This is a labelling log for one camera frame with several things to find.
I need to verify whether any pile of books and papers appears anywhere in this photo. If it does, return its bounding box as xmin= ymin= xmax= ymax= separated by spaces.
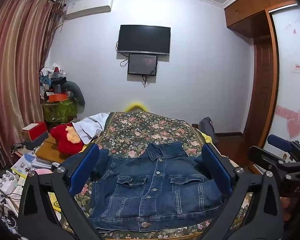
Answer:
xmin=0 ymin=150 xmax=55 ymax=205

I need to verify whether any striped brown curtain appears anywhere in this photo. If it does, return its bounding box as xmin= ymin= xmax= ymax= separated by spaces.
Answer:
xmin=0 ymin=0 xmax=65 ymax=160

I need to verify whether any wooden bedside table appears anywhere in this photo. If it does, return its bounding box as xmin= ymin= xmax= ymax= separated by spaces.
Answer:
xmin=35 ymin=134 xmax=67 ymax=164

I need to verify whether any white shirt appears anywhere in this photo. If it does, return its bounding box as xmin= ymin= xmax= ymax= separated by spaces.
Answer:
xmin=72 ymin=112 xmax=110 ymax=145

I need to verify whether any wooden wardrobe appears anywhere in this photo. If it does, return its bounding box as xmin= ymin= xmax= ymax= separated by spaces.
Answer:
xmin=224 ymin=0 xmax=300 ymax=175

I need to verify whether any yellow pillow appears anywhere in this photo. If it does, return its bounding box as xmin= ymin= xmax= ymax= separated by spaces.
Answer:
xmin=124 ymin=101 xmax=148 ymax=112

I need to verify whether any red plush toy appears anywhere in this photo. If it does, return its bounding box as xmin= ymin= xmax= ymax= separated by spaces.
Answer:
xmin=51 ymin=123 xmax=84 ymax=155

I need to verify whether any wall-mounted black television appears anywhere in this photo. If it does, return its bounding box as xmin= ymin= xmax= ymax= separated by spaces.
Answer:
xmin=117 ymin=25 xmax=171 ymax=55

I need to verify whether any brown wooden door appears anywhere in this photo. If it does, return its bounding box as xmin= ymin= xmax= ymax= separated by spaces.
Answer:
xmin=244 ymin=37 xmax=274 ymax=137

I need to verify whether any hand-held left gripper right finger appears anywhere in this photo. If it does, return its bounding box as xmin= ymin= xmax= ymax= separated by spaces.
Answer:
xmin=202 ymin=144 xmax=283 ymax=240

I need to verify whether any blue denim jacket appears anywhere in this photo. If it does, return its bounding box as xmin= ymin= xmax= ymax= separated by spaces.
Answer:
xmin=61 ymin=141 xmax=228 ymax=232

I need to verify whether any red box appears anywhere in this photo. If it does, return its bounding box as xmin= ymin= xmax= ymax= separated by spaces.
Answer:
xmin=22 ymin=122 xmax=50 ymax=142

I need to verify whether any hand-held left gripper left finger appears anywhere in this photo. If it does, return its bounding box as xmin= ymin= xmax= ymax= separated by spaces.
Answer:
xmin=18 ymin=144 xmax=103 ymax=240

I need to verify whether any floral bed blanket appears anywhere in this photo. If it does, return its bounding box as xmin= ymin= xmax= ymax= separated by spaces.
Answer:
xmin=57 ymin=110 xmax=255 ymax=240

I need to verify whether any small black wall monitor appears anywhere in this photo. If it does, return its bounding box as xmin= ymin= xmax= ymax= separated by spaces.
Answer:
xmin=127 ymin=53 xmax=158 ymax=76

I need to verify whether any orange box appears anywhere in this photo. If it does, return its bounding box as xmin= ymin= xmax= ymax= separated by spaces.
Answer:
xmin=46 ymin=92 xmax=69 ymax=103

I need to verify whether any white air conditioner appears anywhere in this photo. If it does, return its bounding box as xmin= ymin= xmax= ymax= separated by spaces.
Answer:
xmin=64 ymin=0 xmax=114 ymax=20

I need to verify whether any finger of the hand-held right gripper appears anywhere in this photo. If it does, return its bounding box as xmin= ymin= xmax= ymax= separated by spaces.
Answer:
xmin=267 ymin=134 xmax=300 ymax=153
xmin=248 ymin=145 xmax=293 ymax=171

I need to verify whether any grey bolster pillow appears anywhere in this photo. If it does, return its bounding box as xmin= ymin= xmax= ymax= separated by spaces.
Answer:
xmin=62 ymin=81 xmax=86 ymax=107

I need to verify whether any pile of household clutter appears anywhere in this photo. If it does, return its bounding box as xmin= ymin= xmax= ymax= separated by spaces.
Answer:
xmin=39 ymin=62 xmax=67 ymax=98

